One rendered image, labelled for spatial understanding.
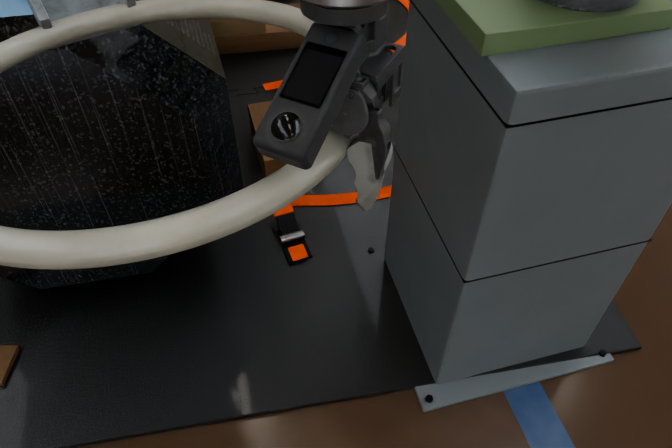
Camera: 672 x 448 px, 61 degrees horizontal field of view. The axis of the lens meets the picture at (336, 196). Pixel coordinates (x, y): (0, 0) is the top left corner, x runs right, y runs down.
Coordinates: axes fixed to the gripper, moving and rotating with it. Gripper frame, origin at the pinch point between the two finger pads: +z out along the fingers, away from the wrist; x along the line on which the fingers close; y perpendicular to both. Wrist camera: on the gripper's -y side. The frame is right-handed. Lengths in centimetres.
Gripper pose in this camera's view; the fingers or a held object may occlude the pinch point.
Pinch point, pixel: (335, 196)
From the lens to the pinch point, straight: 56.5
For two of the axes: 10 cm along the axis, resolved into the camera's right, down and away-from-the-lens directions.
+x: -8.9, -2.9, 3.5
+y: 4.6, -6.0, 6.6
